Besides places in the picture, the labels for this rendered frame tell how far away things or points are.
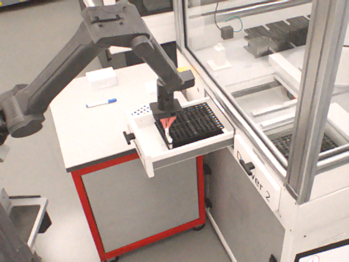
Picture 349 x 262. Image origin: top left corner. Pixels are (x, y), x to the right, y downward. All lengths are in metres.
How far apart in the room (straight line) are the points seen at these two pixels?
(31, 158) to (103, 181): 1.24
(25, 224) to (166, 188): 0.91
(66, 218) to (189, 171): 0.89
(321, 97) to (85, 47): 0.53
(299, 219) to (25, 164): 2.06
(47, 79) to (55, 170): 1.85
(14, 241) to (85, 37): 0.42
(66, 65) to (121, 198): 1.03
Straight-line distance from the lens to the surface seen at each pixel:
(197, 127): 1.53
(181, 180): 1.93
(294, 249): 1.43
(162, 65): 1.13
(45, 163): 2.90
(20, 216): 1.17
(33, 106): 1.07
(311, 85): 0.98
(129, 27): 0.90
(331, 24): 0.88
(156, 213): 2.04
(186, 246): 2.27
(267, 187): 1.33
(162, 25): 2.25
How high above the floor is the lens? 1.87
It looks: 41 degrees down
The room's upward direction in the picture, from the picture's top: straight up
